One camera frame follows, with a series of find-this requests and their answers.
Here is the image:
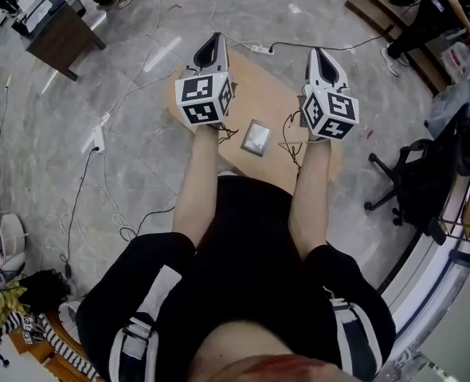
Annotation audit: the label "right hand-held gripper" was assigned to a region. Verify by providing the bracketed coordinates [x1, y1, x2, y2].
[298, 47, 361, 141]

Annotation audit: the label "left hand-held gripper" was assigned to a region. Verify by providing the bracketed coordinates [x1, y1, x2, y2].
[174, 32, 235, 128]

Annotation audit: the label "person's right forearm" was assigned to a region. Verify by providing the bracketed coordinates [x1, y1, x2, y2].
[288, 138, 332, 260]

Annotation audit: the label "person's left forearm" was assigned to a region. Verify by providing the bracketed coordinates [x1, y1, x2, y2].
[171, 123, 221, 251]

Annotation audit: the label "light wooden table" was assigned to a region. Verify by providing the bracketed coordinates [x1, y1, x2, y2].
[164, 48, 344, 197]

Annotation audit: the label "wooden step platform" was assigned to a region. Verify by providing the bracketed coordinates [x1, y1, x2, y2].
[344, 0, 453, 96]

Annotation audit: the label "clear plastic sheet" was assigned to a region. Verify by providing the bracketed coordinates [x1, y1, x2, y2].
[423, 72, 470, 135]

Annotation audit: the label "red and white boxes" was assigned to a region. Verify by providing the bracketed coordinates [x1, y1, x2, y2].
[441, 41, 470, 84]

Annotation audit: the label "black waste bin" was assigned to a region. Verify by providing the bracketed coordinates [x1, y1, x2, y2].
[66, 0, 88, 18]

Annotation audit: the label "dark brown desk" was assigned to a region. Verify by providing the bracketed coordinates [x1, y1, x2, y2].
[25, 0, 108, 82]

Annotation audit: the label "black office chair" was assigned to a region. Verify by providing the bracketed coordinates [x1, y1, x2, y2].
[363, 101, 470, 247]

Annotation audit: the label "black and white printer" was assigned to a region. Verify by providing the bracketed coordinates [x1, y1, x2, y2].
[10, 0, 67, 37]

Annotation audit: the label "person's black striped shirt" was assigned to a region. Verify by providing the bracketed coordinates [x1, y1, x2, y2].
[75, 174, 398, 382]

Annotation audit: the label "white round fan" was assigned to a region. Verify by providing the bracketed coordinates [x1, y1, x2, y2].
[0, 208, 28, 263]

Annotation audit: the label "black white striped cloth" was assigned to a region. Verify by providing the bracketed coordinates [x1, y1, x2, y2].
[2, 311, 103, 382]

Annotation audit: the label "yellow plaid cloth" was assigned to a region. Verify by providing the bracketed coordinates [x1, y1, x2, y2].
[0, 286, 28, 326]

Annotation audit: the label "black power cable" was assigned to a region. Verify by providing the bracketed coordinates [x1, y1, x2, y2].
[59, 145, 100, 280]
[267, 33, 387, 54]

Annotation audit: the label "white floor cable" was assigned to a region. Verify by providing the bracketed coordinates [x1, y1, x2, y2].
[99, 0, 180, 198]

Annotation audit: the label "thin black gripper wire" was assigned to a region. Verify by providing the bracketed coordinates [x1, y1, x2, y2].
[277, 108, 315, 181]
[217, 122, 241, 146]

